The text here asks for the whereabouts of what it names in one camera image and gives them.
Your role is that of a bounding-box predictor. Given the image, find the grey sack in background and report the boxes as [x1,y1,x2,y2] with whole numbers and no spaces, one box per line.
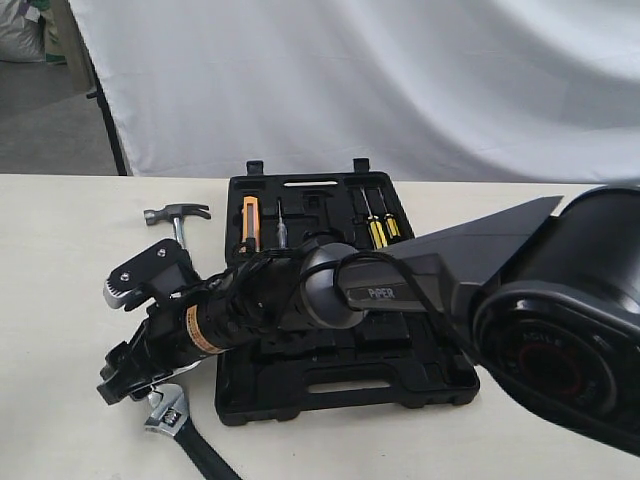
[1,0,45,63]

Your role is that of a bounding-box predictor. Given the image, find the adjustable wrench black handle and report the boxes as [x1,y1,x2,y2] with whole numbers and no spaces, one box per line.
[144,384,241,480]

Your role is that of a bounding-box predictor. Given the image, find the black backdrop stand pole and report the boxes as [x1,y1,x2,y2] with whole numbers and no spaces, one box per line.
[85,60,128,176]

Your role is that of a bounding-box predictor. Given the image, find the short yellow black screwdriver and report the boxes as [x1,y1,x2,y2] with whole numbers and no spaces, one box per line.
[378,187,401,240]

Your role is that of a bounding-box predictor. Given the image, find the green white bag background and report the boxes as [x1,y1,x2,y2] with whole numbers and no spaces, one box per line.
[40,1,67,65]

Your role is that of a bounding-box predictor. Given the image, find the long yellow black screwdriver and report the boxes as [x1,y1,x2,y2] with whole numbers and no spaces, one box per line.
[360,187,388,249]

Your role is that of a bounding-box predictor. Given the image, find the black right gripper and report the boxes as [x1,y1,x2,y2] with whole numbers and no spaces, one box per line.
[97,299,205,404]

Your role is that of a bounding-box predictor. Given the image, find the orange utility knife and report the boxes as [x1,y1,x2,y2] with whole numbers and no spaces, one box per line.
[234,195,261,255]

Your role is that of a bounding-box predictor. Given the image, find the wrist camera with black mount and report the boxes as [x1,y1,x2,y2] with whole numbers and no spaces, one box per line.
[103,238,201,311]

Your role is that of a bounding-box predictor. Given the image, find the steel claw hammer black grip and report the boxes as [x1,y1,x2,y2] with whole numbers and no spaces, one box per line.
[143,203,212,250]

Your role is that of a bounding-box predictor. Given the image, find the white backdrop cloth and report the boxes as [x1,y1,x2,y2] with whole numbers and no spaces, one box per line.
[71,1,639,183]

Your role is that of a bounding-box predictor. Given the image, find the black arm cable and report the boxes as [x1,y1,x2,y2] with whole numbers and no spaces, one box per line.
[214,247,481,371]

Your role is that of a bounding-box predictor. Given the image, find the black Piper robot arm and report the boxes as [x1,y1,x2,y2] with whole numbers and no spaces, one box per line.
[98,185,639,454]

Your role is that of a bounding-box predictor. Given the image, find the black plastic tool case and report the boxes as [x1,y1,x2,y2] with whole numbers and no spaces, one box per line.
[214,158,480,426]

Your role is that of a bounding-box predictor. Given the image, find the clear voltage tester screwdriver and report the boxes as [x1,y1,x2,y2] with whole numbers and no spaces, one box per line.
[276,198,288,249]

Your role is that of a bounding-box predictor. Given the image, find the black electrical tape roll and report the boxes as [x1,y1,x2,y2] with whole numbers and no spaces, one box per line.
[97,342,151,405]

